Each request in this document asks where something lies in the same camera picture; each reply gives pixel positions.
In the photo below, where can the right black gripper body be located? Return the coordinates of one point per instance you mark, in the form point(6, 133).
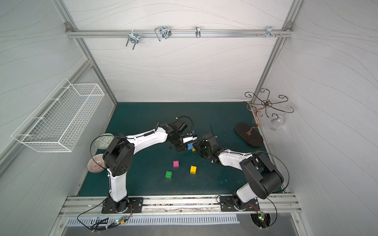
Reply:
point(202, 147)

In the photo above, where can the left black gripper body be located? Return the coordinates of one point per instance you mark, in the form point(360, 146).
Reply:
point(180, 145)

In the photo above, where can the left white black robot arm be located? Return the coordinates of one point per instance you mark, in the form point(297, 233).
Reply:
point(120, 153)

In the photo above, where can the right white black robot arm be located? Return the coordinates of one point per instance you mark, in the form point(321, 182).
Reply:
point(262, 176)

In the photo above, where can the pink lego brick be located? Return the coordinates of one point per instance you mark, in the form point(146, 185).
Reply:
point(176, 163)

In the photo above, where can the green lego brick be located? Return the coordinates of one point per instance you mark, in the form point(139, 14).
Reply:
point(168, 175)

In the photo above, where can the dark oval stand base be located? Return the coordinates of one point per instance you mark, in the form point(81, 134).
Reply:
point(249, 134)

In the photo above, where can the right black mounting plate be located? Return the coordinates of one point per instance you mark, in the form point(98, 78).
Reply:
point(229, 203)

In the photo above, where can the black mounting plate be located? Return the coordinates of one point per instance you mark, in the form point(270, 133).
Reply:
point(126, 205)
point(229, 203)

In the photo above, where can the metal scroll cup stand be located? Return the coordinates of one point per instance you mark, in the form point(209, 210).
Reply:
point(257, 106)

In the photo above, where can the clear glass cup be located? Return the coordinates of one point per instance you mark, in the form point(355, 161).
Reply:
point(277, 124)

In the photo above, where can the grey green round plate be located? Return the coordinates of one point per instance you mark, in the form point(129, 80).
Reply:
point(103, 141)

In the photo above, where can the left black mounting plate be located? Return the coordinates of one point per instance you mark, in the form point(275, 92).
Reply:
point(126, 205)

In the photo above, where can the pink round plate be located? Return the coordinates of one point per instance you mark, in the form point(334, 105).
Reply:
point(96, 164)

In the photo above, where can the horizontal aluminium top bar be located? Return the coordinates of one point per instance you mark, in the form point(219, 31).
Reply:
point(176, 33)

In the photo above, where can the metal u-bolt clamp middle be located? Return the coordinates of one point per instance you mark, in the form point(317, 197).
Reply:
point(163, 32)

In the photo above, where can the metal u-bolt clamp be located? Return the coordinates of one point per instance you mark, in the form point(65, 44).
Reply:
point(163, 32)
point(133, 39)

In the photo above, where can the metal u-bolt clamp left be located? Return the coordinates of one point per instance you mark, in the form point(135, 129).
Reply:
point(133, 39)

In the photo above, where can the metal hook clamp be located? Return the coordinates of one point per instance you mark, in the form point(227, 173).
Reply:
point(197, 32)

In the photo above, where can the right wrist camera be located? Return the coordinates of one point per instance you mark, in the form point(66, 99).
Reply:
point(209, 137)

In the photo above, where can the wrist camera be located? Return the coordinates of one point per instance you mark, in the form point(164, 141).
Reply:
point(209, 137)
point(189, 138)

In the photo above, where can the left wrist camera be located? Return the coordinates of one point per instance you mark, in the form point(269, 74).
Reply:
point(189, 138)

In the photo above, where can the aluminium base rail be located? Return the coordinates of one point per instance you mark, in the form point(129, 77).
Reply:
point(181, 204)

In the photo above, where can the white slotted cable duct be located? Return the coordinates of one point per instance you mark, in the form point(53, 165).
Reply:
point(144, 220)

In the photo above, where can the white wire basket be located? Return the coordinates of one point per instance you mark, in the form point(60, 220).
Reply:
point(57, 124)

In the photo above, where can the metal bracket clamp right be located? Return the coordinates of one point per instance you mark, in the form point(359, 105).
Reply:
point(269, 33)

